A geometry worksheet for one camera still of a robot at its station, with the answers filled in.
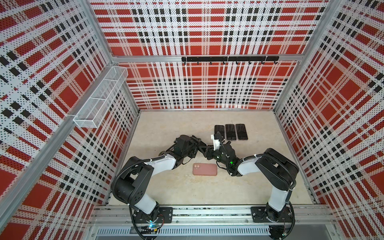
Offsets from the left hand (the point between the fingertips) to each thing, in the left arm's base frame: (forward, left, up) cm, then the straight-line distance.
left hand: (201, 144), depth 90 cm
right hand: (-3, +1, +1) cm, 3 cm away
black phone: (+23, -15, -14) cm, 31 cm away
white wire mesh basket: (+17, +69, +11) cm, 72 cm away
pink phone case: (-12, -2, -9) cm, 15 cm away
